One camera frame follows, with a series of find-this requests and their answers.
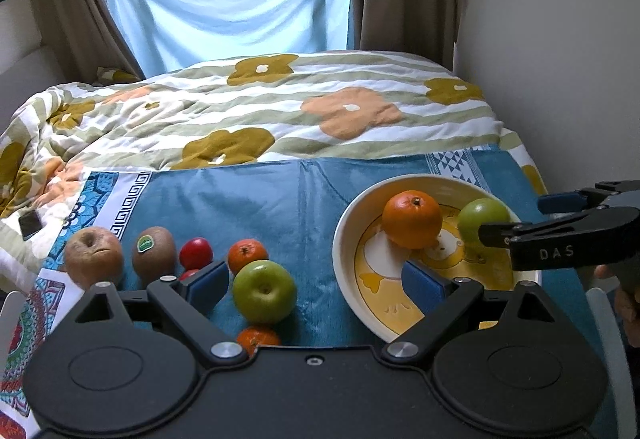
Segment floral striped duvet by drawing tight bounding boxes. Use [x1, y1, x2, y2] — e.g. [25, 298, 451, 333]
[1, 51, 546, 292]

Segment person right hand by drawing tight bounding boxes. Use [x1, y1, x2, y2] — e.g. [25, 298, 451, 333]
[614, 286, 639, 348]

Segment brownish wrinkled apple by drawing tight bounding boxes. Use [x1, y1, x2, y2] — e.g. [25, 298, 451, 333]
[63, 225, 124, 291]

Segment brown kiwi with sticker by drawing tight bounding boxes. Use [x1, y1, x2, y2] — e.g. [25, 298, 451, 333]
[132, 225, 177, 286]

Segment black smartphone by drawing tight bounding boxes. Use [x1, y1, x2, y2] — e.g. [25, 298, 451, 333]
[18, 210, 42, 241]

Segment blue patterned cloth mat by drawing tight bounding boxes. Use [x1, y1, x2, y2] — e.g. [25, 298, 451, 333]
[18, 147, 617, 438]

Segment small mandarin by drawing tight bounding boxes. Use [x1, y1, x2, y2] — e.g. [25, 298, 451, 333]
[227, 239, 269, 275]
[235, 325, 281, 357]

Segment left brown curtain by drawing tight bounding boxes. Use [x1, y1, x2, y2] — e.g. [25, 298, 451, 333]
[30, 0, 143, 83]

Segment cream yellow fruit bowl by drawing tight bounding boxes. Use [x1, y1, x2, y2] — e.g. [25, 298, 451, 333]
[332, 174, 542, 341]

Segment light blue window sheet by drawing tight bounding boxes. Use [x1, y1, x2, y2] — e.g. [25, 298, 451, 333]
[106, 0, 349, 77]

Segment large orange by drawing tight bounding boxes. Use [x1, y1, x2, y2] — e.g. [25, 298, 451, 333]
[382, 190, 442, 249]

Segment red tomato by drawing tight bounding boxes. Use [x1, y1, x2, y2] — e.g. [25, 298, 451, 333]
[179, 269, 200, 281]
[179, 237, 214, 270]

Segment green apple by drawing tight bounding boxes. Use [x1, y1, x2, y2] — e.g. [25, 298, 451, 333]
[457, 198, 511, 248]
[231, 260, 297, 324]

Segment grey headboard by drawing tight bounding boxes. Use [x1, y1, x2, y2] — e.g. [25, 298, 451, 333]
[0, 46, 65, 132]

